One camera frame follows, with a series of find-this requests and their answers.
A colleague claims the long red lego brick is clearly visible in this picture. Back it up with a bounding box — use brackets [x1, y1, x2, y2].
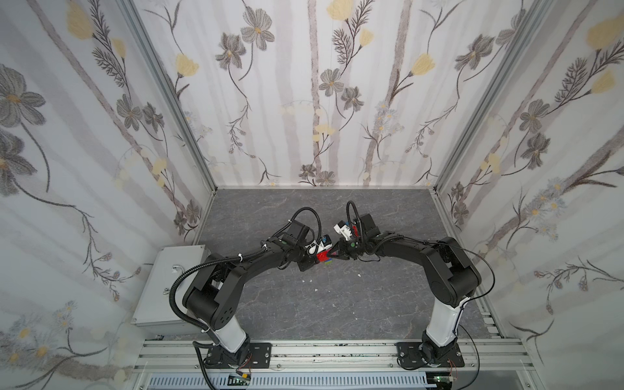
[316, 251, 331, 263]

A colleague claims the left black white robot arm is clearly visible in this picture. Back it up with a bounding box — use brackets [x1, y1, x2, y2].
[170, 235, 332, 366]

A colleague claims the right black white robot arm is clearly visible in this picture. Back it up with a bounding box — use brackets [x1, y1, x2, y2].
[327, 233, 482, 371]

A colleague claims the grey metal control box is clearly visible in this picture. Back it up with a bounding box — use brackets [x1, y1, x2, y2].
[132, 245, 211, 336]

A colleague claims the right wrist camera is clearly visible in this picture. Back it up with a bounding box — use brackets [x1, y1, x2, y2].
[334, 220, 354, 241]

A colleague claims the black corrugated cable conduit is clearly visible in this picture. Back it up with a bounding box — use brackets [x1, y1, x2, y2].
[168, 250, 254, 332]

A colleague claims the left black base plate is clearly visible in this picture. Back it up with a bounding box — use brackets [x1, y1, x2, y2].
[203, 342, 273, 370]

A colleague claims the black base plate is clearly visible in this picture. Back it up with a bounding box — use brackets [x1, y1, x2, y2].
[203, 342, 273, 370]
[396, 341, 465, 371]

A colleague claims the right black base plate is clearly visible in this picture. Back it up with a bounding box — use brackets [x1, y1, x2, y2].
[396, 341, 465, 371]

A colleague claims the white slotted cable duct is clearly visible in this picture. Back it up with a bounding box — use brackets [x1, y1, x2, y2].
[145, 372, 436, 389]

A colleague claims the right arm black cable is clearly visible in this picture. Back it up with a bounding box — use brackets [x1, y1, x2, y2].
[452, 245, 497, 390]

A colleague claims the aluminium mounting rail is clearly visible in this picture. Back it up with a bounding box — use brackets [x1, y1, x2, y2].
[133, 338, 536, 373]

